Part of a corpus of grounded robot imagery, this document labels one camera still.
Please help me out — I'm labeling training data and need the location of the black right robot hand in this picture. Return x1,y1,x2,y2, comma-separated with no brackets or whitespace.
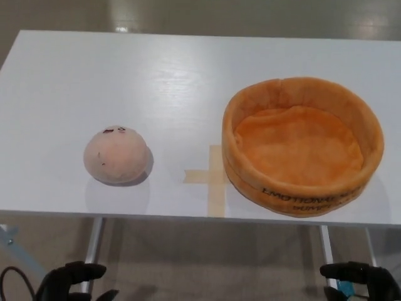
319,261,401,301

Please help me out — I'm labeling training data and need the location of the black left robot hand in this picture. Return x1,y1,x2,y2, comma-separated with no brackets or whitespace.
32,260,120,301

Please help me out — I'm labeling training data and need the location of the pink round plush toy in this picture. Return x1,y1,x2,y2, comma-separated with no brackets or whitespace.
83,125,148,186

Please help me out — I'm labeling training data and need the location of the orange plush round plate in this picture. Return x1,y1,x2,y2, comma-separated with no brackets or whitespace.
221,77,385,214

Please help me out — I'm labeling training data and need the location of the white metal table leg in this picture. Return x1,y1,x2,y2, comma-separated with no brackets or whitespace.
81,216,107,301
318,224,339,291

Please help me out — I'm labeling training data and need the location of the beige masking tape cross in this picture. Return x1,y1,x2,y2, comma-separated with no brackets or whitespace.
184,145,231,217

